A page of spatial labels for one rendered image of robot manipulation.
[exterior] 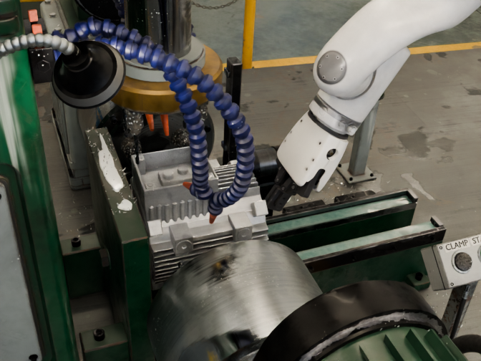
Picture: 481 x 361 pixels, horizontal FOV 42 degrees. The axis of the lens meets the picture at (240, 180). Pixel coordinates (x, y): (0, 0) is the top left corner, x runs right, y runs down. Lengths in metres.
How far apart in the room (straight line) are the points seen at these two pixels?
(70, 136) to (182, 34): 0.65
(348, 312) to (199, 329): 0.31
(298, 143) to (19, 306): 0.48
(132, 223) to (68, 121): 0.57
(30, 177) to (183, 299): 0.25
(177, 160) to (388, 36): 0.41
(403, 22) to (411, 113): 1.08
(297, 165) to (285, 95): 0.95
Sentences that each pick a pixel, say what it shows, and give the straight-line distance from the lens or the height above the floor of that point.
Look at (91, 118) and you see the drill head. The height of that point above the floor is 1.10.
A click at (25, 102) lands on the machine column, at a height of 1.40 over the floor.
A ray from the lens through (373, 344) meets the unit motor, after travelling 0.52.
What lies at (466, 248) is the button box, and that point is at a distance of 1.07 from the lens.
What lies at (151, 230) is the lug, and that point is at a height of 1.08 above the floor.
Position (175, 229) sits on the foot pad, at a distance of 1.01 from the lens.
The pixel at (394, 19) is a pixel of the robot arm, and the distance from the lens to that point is 0.89.
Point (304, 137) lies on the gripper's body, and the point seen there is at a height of 1.20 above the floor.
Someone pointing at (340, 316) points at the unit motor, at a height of 1.36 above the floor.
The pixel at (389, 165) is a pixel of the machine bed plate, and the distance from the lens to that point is 1.71.
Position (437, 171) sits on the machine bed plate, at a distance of 1.73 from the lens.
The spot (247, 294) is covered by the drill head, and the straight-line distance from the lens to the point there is 0.80.
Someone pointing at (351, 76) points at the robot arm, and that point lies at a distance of 0.89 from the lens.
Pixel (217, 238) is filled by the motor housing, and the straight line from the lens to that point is 1.03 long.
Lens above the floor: 1.75
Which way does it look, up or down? 37 degrees down
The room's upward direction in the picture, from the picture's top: 4 degrees clockwise
